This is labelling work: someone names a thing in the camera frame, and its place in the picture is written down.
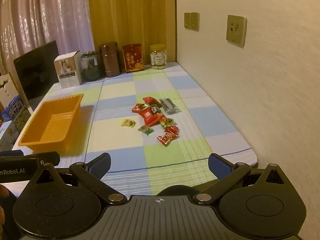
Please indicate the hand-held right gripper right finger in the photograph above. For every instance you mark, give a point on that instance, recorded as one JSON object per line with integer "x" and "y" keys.
{"x": 220, "y": 166}

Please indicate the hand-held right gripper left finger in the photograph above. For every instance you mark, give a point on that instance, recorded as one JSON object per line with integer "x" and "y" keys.
{"x": 100, "y": 165}

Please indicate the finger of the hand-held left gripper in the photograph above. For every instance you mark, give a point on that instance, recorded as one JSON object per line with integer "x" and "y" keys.
{"x": 50, "y": 158}
{"x": 11, "y": 153}

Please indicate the orange plastic tray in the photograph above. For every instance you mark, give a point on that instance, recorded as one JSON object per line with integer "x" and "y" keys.
{"x": 50, "y": 130}

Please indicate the yellow green candy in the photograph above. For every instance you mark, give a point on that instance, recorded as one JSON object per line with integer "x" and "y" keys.
{"x": 128, "y": 123}

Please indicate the red candy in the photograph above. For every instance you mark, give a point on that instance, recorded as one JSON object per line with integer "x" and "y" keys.
{"x": 172, "y": 130}
{"x": 167, "y": 139}

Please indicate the large red snack packet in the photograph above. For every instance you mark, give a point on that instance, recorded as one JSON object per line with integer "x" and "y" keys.
{"x": 150, "y": 117}

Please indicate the grey clear snack packet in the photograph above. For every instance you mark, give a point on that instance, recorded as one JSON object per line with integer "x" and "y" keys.
{"x": 169, "y": 106}

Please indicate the person's left hand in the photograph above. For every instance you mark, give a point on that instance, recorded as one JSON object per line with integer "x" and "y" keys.
{"x": 4, "y": 191}

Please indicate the light blue carton box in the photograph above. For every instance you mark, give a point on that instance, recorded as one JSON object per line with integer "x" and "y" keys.
{"x": 8, "y": 136}

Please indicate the blue milk carton box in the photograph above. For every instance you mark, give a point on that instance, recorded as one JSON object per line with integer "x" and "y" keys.
{"x": 17, "y": 112}

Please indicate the checked pastel tablecloth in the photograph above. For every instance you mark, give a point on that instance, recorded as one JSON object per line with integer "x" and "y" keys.
{"x": 175, "y": 155}

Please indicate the white carved chair back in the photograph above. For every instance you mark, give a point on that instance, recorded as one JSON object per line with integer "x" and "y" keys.
{"x": 7, "y": 90}

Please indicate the black glass-front cabinet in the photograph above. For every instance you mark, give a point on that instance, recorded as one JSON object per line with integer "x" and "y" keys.
{"x": 37, "y": 72}

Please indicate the white cardboard product box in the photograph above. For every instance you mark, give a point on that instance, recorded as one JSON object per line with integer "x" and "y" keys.
{"x": 67, "y": 70}

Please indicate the green glass jar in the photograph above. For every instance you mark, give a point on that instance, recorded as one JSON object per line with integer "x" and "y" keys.
{"x": 91, "y": 67}

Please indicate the brown metal canister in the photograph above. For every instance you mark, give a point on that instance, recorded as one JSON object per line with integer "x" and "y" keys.
{"x": 110, "y": 60}

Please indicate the red gold tin box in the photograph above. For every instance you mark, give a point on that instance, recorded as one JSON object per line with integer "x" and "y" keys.
{"x": 133, "y": 58}

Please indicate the clear jar with yellow lid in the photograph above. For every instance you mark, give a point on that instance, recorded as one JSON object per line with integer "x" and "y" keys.
{"x": 158, "y": 57}

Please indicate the pink sheer curtain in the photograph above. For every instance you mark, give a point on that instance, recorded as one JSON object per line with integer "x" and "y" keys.
{"x": 45, "y": 17}

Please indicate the yellow curtain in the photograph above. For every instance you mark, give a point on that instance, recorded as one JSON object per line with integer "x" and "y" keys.
{"x": 132, "y": 12}

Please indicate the large beige wall plate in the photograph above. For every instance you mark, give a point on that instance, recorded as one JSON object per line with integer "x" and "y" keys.
{"x": 236, "y": 31}

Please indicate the beige wall socket plate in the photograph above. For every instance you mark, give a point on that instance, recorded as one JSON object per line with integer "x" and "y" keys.
{"x": 195, "y": 22}
{"x": 187, "y": 20}

